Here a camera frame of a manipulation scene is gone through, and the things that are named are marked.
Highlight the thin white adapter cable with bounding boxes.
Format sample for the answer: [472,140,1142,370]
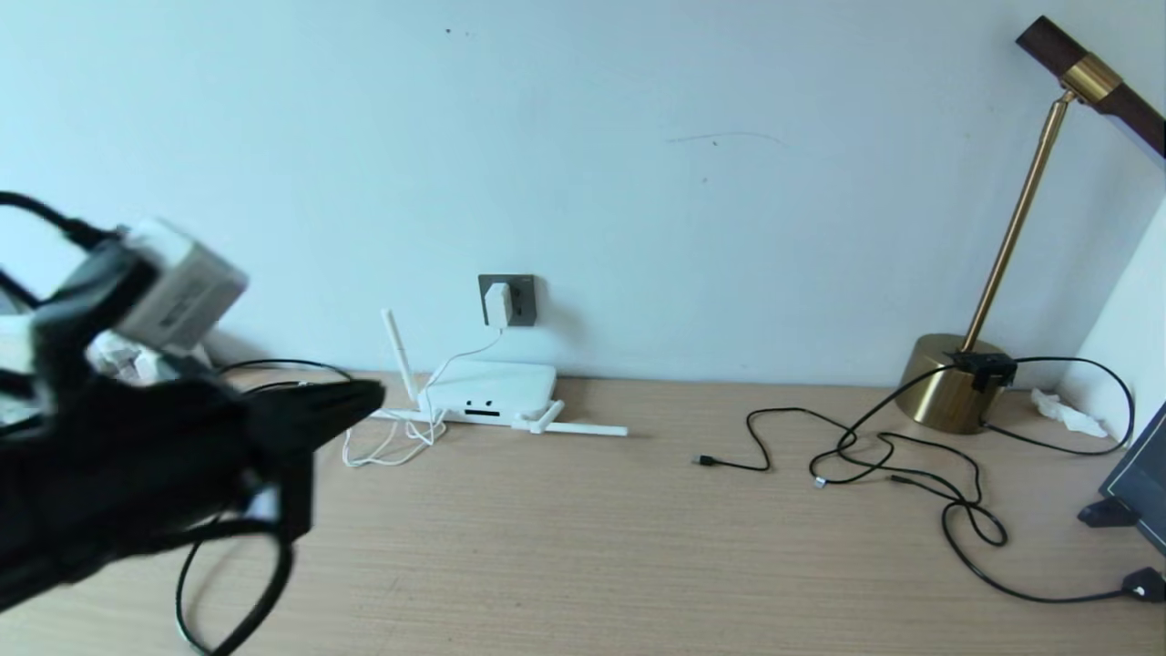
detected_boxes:
[342,326,504,467]

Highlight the black cable clip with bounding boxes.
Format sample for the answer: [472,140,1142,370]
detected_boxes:
[952,350,1018,391]

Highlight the small white container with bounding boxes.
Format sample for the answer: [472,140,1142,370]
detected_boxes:
[89,330,138,382]

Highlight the grey wall socket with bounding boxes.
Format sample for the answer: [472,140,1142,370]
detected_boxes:
[478,273,537,327]

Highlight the crumpled white tissue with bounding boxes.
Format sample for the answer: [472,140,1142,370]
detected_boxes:
[1032,387,1110,436]

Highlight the light grey wrist camera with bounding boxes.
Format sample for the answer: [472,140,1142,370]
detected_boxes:
[117,219,250,353]

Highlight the thick black cable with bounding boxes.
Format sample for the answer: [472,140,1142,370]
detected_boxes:
[176,358,356,656]

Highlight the brass desk lamp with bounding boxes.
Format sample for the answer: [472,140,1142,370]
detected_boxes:
[897,14,1166,434]

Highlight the black cable silver tip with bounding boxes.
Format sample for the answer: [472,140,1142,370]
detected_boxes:
[809,428,987,504]

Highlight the black looped cable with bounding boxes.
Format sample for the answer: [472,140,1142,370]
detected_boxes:
[982,354,1136,455]

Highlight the black charging cables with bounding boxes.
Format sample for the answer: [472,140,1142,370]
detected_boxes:
[941,497,1166,604]

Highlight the dark framed panel on stand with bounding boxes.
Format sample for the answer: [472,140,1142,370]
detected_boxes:
[1079,401,1166,555]

